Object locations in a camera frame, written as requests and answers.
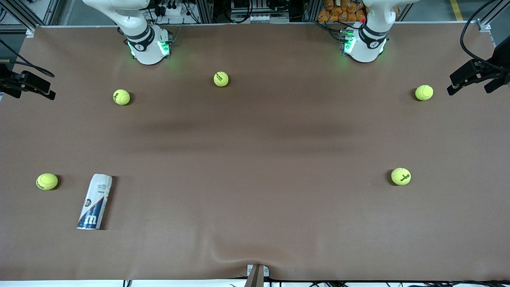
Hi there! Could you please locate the clear tennis ball can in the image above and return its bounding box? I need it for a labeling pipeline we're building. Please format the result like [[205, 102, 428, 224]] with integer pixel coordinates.
[[76, 173, 113, 230]]

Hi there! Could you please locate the pile of orange objects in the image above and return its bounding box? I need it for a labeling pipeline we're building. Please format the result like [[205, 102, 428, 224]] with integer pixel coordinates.
[[318, 0, 367, 23]]

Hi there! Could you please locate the white power strip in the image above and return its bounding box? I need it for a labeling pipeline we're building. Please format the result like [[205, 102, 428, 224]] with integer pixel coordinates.
[[157, 3, 184, 16]]

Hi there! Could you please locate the grey electronics box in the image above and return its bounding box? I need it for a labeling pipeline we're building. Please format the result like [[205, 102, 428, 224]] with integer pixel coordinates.
[[231, 0, 290, 23]]

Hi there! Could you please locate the brown table mat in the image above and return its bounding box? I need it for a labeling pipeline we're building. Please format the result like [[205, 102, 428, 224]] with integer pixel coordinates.
[[0, 22, 510, 281]]

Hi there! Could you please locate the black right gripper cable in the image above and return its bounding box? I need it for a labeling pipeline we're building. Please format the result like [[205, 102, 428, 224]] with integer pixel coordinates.
[[0, 39, 55, 78]]

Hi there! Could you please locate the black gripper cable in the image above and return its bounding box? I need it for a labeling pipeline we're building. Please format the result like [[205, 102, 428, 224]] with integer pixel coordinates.
[[460, 0, 510, 73], [0, 39, 55, 78]]

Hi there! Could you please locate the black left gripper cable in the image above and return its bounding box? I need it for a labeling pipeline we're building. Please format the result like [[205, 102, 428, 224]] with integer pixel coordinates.
[[460, 0, 510, 73]]

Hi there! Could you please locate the aluminium frame post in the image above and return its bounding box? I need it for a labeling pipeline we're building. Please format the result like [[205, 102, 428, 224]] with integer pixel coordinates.
[[476, 0, 510, 33], [0, 0, 61, 36]]

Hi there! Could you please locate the metal table edge bracket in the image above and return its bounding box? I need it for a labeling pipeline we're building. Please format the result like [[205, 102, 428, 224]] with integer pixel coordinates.
[[247, 264, 270, 287]]

